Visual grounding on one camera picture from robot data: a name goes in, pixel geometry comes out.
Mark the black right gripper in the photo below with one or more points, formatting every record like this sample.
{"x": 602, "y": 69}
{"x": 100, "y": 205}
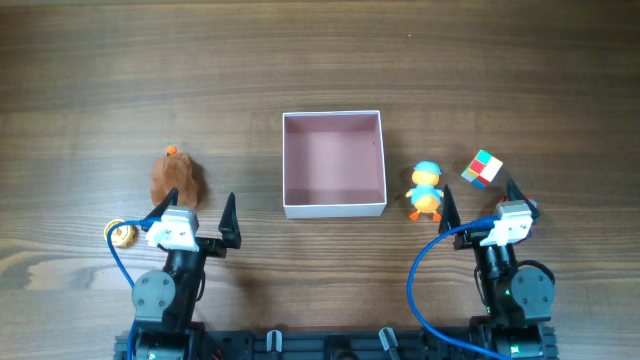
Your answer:
{"x": 473, "y": 238}

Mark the yellow round gear toy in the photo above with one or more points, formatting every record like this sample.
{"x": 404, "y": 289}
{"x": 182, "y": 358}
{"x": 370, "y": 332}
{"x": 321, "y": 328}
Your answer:
{"x": 122, "y": 236}

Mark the brown plush toy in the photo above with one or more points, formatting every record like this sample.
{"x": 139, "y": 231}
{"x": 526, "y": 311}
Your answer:
{"x": 174, "y": 170}

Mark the yellow duck toy blue hat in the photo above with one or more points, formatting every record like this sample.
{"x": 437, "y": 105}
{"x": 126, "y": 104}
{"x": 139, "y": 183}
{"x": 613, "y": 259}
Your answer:
{"x": 424, "y": 196}

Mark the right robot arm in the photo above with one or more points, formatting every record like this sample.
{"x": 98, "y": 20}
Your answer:
{"x": 518, "y": 295}

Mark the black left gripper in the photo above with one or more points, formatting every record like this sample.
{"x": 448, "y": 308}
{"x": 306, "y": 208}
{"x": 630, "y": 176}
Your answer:
{"x": 226, "y": 226}

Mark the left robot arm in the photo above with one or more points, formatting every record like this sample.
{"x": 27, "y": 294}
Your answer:
{"x": 165, "y": 299}

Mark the colourful puzzle cube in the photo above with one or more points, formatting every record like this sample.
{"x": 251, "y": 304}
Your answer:
{"x": 482, "y": 170}

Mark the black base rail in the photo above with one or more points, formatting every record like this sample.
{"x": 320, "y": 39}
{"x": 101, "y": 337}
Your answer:
{"x": 412, "y": 345}

